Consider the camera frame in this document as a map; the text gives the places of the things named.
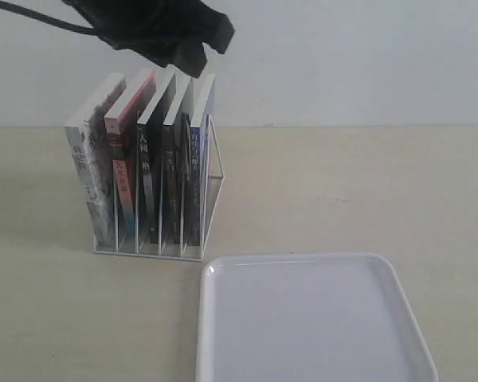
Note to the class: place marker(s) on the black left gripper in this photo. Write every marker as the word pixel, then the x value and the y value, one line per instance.
pixel 155 30

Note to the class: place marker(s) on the blue moon cover book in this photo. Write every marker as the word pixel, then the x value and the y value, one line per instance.
pixel 199 147

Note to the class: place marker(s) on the white grey cat book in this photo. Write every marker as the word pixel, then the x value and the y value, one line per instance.
pixel 87 137

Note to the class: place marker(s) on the dark brown patterned book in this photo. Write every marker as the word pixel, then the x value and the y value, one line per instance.
pixel 181 103

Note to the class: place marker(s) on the black white-lettered book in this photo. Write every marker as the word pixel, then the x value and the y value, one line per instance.
pixel 150 149

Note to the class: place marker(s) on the red pink spine book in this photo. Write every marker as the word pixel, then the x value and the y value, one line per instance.
pixel 121 126

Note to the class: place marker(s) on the white plastic tray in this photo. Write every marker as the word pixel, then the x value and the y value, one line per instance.
pixel 307 317

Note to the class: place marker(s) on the white wire book rack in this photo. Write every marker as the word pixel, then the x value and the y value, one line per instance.
pixel 138 245

